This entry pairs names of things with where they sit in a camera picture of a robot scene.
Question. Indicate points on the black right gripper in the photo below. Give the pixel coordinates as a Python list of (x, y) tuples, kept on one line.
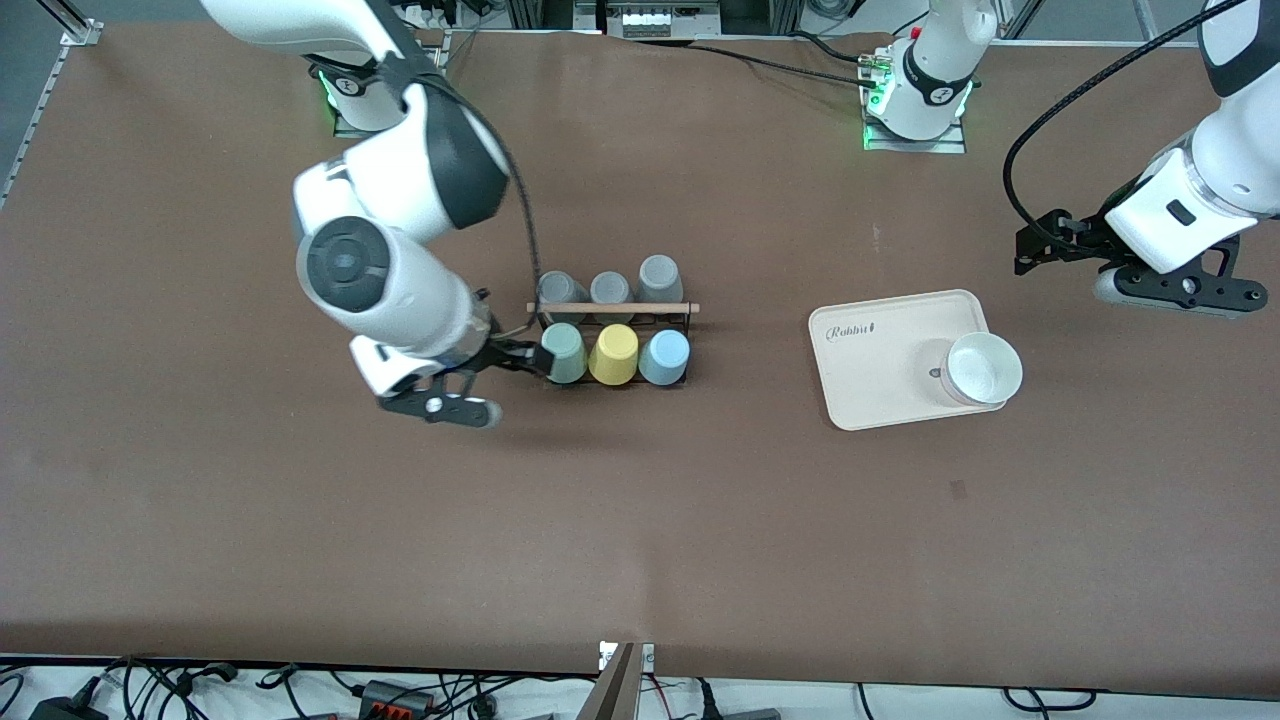
[(503, 353)]

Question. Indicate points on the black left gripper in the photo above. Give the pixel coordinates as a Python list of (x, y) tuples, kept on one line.
[(1082, 240)]

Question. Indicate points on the pale green cup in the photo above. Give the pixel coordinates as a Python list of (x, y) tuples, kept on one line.
[(568, 352)]

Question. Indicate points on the light blue cup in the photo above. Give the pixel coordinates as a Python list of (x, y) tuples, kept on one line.
[(664, 358)]

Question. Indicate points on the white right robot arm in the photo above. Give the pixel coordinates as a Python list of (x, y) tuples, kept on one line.
[(400, 180)]

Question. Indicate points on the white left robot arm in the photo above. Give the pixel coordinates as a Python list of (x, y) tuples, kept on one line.
[(1240, 150)]

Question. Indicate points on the grey cup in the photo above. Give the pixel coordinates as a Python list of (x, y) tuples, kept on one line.
[(610, 287), (660, 278), (560, 288)]

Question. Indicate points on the yellow cup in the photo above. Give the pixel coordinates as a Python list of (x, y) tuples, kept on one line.
[(613, 355)]

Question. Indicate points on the white bowl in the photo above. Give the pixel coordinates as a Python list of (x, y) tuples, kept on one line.
[(985, 368)]

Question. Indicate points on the cream plastic tray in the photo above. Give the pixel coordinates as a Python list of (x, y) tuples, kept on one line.
[(880, 345)]

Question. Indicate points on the black connector block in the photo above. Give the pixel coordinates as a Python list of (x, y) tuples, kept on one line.
[(395, 698)]

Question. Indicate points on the white socket device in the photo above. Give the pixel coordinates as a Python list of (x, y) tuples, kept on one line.
[(646, 22)]

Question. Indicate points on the black power adapter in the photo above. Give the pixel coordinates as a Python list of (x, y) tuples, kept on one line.
[(65, 710)]

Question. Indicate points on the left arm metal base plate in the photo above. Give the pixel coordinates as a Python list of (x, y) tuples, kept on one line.
[(915, 146)]

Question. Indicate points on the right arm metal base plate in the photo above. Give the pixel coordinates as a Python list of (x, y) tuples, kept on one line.
[(342, 128)]

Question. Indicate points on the white metal bracket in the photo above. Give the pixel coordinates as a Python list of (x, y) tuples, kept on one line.
[(648, 655)]

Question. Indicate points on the brown wooden post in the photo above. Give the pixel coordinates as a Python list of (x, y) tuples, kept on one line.
[(612, 690)]

